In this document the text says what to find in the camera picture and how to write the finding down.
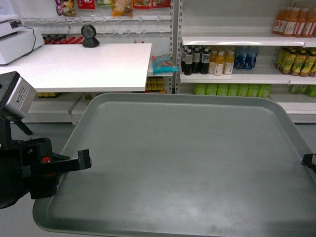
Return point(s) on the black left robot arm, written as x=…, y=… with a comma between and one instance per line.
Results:
x=12, y=186

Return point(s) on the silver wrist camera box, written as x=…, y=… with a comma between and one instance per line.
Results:
x=20, y=99

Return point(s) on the grey rectangular serving tray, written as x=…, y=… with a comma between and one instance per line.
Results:
x=184, y=166

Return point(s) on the teal snack bag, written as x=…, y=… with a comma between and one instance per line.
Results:
x=163, y=64

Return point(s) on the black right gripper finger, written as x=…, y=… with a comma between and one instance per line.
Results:
x=309, y=160

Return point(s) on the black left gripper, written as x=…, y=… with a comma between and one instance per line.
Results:
x=41, y=167

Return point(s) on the white cash register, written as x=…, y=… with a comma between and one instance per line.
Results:
x=17, y=40

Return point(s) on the black barcode scanner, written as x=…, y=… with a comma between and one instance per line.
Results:
x=89, y=36

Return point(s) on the white metal shelf unit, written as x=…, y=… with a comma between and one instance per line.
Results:
x=229, y=25

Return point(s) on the white checkout counter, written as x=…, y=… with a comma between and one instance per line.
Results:
x=73, y=70

